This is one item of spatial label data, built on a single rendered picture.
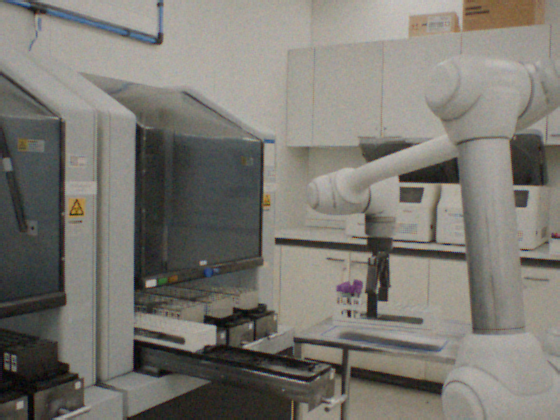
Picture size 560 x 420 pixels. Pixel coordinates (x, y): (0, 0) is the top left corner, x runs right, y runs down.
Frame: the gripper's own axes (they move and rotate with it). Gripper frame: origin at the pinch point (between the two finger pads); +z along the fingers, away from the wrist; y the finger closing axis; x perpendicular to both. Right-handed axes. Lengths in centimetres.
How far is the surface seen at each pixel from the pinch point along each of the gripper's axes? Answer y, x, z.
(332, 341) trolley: -11.0, 9.5, 9.0
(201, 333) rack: -36, 37, 5
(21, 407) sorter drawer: -83, 51, 12
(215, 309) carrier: -6, 51, 5
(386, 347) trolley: -9.9, -5.8, 8.9
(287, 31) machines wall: 233, 141, -142
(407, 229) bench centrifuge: 197, 41, -8
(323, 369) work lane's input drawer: -35.6, 2.4, 9.3
